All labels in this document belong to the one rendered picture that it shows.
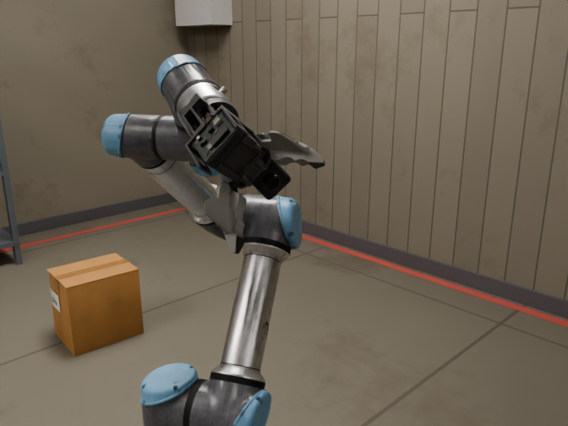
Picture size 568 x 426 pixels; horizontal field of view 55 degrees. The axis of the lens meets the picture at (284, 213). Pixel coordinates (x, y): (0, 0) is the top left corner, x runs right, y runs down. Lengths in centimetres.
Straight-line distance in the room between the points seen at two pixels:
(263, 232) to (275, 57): 254
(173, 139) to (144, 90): 330
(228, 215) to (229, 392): 53
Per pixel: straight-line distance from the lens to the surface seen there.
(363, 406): 200
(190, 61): 85
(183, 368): 121
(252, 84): 381
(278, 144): 66
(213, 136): 67
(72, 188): 402
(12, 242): 338
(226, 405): 113
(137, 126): 94
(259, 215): 120
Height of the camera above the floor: 118
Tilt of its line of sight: 17 degrees down
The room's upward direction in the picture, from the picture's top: straight up
